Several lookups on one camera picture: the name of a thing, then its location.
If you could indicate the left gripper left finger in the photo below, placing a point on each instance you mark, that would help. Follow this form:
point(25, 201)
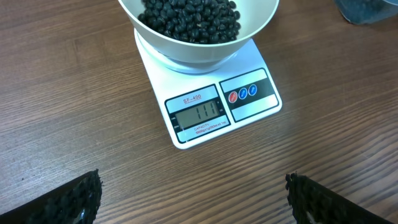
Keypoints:
point(77, 201)

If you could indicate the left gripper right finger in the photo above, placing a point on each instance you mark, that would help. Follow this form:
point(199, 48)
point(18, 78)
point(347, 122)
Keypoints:
point(314, 203)

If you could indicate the white digital kitchen scale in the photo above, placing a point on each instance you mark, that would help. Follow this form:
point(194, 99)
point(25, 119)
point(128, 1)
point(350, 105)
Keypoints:
point(202, 103)

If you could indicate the white ceramic bowl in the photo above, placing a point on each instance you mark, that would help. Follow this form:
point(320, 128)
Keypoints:
point(255, 15)

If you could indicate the black beans in bowl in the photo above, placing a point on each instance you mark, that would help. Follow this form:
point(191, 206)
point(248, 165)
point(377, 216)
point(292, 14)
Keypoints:
point(193, 21)

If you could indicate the clear plastic container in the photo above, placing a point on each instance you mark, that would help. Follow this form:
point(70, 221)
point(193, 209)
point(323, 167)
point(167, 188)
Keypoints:
point(361, 12)

